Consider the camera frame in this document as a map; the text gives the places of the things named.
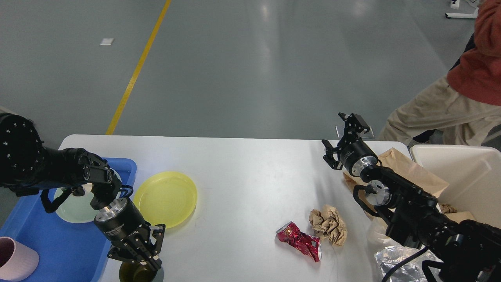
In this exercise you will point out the beige plastic bin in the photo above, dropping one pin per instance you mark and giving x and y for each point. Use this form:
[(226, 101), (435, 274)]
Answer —
[(474, 177)]

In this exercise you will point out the yellow plastic plate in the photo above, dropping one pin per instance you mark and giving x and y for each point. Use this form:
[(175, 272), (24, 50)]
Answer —
[(167, 198)]

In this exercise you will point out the crumpled brown paper ball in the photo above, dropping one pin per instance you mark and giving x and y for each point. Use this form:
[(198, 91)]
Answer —
[(329, 225)]

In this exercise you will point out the teal mug yellow inside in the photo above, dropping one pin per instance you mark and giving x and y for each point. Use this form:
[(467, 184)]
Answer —
[(139, 273)]

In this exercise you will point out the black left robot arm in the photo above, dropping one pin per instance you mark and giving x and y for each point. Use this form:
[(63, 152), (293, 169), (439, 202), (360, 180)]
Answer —
[(29, 168)]

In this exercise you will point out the pink ribbed cup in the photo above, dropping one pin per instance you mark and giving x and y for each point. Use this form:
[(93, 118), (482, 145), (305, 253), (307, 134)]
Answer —
[(17, 261)]

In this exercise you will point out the crushed red can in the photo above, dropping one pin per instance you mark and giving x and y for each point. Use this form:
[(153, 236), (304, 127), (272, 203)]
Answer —
[(306, 244)]

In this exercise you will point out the brown paper bag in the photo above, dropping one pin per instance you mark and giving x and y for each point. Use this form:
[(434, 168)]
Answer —
[(431, 183)]

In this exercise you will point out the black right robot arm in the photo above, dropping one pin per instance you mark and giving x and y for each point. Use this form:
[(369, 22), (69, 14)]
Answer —
[(468, 251)]

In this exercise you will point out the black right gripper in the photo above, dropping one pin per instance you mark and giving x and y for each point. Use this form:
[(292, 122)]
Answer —
[(351, 151)]

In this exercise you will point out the person in red top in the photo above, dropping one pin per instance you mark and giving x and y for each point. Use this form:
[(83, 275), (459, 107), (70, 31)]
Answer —
[(465, 103)]

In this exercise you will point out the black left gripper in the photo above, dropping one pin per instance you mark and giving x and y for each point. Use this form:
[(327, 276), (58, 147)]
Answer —
[(124, 219)]

